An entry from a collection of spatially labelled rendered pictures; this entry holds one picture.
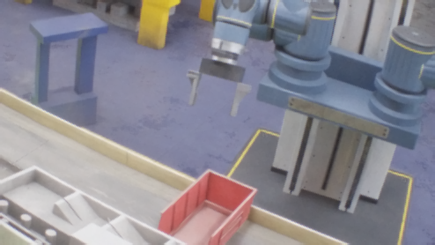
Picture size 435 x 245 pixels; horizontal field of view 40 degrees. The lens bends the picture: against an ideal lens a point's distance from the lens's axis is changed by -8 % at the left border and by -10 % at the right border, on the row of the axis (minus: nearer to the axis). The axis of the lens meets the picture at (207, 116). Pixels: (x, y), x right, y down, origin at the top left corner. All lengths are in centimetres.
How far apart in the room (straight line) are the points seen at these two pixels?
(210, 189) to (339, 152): 99
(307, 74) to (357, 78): 29
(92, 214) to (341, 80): 131
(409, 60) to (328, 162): 89
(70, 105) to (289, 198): 156
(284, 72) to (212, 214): 66
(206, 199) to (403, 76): 89
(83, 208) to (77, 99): 213
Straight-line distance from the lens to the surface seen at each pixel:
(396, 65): 248
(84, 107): 406
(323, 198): 322
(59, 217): 191
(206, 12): 603
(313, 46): 251
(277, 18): 210
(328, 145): 309
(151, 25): 524
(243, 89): 196
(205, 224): 224
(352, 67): 274
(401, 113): 255
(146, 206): 228
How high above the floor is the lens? 214
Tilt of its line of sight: 29 degrees down
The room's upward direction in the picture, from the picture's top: 10 degrees clockwise
